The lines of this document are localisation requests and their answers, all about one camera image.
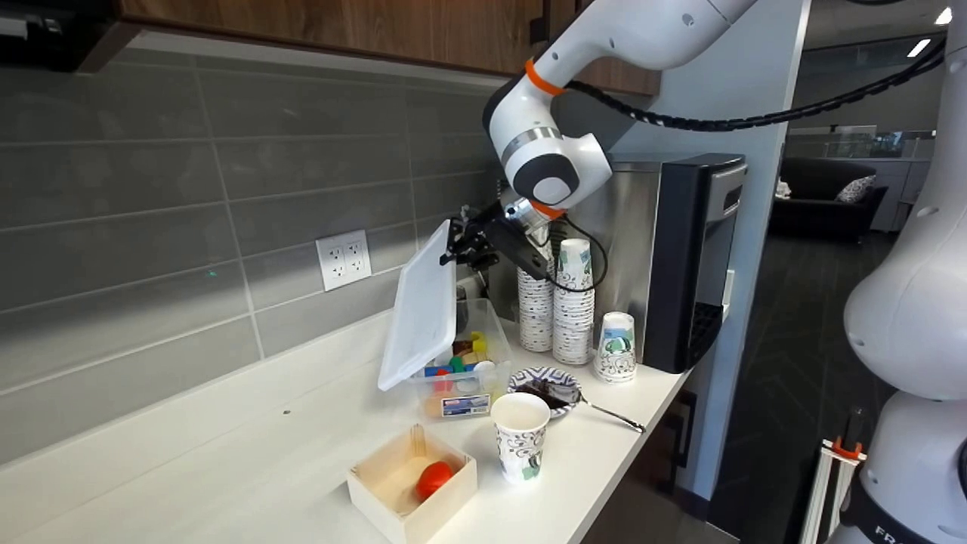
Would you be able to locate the clear plastic container with blocks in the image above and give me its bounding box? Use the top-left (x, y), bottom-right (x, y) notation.
top-left (412, 301), bottom-right (512, 419)

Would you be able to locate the patterned paper cup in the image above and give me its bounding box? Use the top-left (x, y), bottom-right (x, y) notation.
top-left (489, 394), bottom-right (549, 484)

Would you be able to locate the small wooden box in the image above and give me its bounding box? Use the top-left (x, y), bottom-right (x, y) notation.
top-left (348, 424), bottom-right (477, 544)

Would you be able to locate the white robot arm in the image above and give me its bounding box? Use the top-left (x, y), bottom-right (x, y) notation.
top-left (444, 0), bottom-right (757, 276)

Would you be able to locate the black coffee machine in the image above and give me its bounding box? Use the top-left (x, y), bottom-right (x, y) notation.
top-left (603, 155), bottom-right (747, 372)

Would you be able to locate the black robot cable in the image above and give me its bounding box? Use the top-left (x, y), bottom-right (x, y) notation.
top-left (562, 35), bottom-right (955, 134)

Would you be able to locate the upside-down paper cup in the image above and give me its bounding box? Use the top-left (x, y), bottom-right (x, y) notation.
top-left (595, 311), bottom-right (635, 382)

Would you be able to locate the white wall outlet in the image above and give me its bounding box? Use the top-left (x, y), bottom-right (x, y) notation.
top-left (314, 230), bottom-right (373, 289)

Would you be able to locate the wooden wall cabinet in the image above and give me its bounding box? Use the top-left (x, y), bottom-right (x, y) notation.
top-left (117, 0), bottom-right (669, 100)

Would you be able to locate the red ball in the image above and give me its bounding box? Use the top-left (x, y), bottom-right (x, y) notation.
top-left (416, 463), bottom-right (455, 502)

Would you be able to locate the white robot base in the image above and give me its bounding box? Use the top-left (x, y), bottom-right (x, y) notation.
top-left (829, 0), bottom-right (967, 544)

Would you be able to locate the white plastic container lid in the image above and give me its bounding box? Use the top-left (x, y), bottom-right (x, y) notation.
top-left (379, 220), bottom-right (455, 389)

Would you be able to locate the tall paper cup stack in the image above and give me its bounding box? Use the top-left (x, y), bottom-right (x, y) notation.
top-left (553, 240), bottom-right (595, 367)

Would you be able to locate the metal spoon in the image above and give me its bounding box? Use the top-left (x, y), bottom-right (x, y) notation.
top-left (549, 396), bottom-right (648, 433)

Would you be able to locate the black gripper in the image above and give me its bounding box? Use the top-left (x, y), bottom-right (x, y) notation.
top-left (444, 207), bottom-right (502, 270)

